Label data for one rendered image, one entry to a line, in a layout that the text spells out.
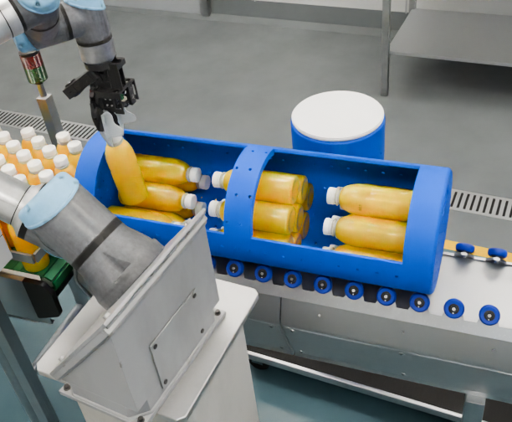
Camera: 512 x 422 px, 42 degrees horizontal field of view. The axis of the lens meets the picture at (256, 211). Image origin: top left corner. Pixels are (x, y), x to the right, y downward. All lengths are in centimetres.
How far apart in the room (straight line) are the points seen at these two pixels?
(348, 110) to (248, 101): 222
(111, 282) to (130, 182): 54
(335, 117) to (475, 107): 217
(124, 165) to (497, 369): 98
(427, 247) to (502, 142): 246
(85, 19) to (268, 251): 63
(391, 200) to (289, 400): 126
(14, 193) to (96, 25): 38
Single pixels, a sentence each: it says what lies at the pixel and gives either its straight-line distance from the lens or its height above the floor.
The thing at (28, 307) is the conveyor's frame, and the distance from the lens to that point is 200.
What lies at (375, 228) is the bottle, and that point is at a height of 113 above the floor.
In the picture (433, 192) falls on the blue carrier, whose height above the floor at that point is 123.
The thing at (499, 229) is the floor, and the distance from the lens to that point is 328.
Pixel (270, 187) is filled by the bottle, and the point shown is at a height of 118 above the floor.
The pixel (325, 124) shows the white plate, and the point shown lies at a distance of 202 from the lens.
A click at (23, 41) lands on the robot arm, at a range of 143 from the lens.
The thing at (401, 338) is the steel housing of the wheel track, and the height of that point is 86.
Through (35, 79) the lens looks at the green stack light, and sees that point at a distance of 225.
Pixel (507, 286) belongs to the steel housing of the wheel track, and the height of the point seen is 93.
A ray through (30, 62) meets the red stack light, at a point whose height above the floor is 123.
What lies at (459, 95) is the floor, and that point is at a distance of 424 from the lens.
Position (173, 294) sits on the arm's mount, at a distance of 112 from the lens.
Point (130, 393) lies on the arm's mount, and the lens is 111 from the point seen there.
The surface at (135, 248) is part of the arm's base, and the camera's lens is 117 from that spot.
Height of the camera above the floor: 211
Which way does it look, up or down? 39 degrees down
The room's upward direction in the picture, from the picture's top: 7 degrees counter-clockwise
